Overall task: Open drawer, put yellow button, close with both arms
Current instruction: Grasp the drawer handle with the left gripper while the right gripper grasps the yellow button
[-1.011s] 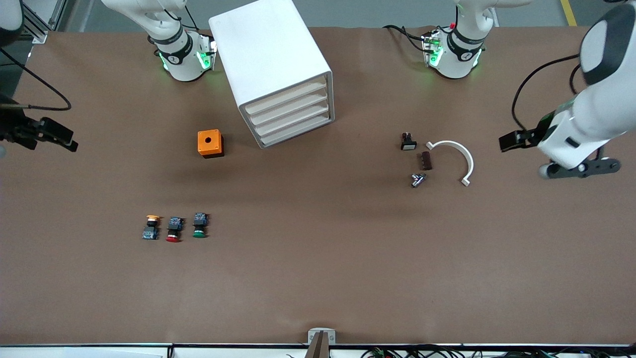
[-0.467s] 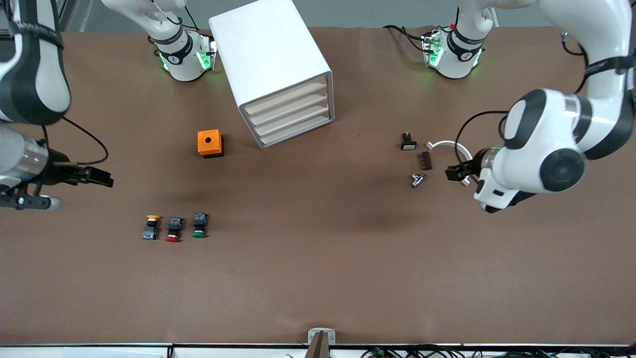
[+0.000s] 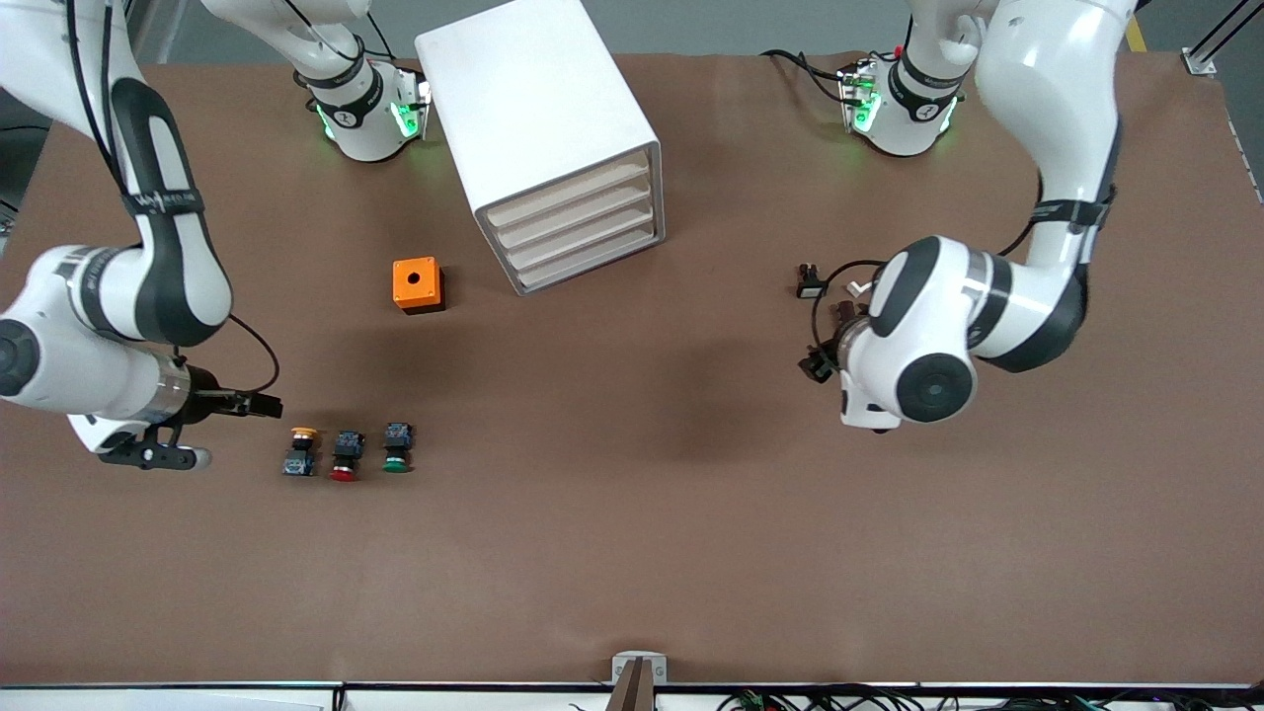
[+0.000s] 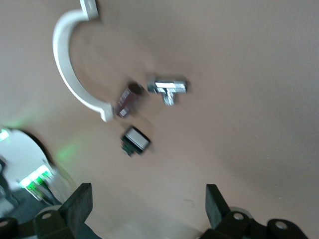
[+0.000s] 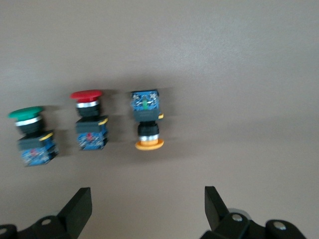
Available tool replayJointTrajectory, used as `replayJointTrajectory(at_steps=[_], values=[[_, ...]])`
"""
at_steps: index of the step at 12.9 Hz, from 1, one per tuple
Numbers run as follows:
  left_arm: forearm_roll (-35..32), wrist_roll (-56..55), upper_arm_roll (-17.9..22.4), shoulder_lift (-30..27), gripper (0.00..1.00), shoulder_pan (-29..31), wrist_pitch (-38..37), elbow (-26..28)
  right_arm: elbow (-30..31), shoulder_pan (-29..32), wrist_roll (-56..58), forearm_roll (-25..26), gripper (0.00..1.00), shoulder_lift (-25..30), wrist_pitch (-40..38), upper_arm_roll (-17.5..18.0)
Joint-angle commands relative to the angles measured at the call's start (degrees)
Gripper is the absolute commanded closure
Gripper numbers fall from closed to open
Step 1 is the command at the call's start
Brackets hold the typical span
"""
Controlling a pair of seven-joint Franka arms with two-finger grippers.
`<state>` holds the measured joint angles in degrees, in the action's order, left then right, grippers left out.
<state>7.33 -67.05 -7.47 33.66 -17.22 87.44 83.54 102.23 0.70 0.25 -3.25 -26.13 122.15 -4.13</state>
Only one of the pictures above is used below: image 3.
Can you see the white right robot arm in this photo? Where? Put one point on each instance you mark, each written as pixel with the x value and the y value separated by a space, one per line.
pixel 99 380

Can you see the green push button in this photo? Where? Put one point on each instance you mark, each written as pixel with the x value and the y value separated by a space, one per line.
pixel 398 439

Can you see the yellow push button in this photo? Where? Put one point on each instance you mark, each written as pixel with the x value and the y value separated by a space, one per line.
pixel 300 462

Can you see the red push button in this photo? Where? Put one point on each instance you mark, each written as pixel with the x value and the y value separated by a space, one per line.
pixel 347 449

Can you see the white table frame rail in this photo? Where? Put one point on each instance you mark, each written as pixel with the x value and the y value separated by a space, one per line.
pixel 148 699

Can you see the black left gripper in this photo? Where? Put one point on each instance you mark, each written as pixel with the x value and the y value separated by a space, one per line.
pixel 835 336

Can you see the aluminium frame profile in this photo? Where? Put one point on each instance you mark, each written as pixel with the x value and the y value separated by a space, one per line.
pixel 1200 61

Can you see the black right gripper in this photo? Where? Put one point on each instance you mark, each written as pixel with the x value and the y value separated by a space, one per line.
pixel 203 390

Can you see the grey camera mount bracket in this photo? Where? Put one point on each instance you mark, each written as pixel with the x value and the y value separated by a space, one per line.
pixel 639 676

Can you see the orange box with hole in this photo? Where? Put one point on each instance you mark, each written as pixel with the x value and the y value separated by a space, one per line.
pixel 415 281

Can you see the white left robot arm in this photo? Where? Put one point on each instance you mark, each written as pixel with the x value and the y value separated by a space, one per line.
pixel 1047 89

